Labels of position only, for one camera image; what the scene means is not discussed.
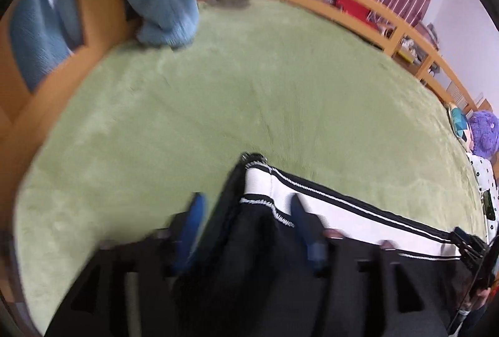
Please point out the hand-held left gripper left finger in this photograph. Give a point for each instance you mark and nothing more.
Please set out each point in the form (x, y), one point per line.
(193, 227)

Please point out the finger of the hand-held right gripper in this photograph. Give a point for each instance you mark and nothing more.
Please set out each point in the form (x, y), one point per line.
(469, 245)

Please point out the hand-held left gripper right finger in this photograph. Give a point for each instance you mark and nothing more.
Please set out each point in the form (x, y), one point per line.
(308, 231)

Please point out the black pants with white stripe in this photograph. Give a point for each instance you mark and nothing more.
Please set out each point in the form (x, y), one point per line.
(331, 212)

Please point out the white floral pillow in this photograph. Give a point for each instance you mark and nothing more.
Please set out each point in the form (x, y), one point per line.
(483, 173)

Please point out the purple plush toy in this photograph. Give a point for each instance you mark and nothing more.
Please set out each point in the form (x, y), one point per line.
(485, 130)

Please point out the geometric patterned pillow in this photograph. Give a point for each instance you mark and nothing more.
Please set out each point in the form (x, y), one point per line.
(460, 124)

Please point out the green fleece blanket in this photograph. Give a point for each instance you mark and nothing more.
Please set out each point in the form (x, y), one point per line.
(234, 87)

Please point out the wooden bed frame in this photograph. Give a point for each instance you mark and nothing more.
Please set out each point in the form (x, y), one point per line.
(99, 9)

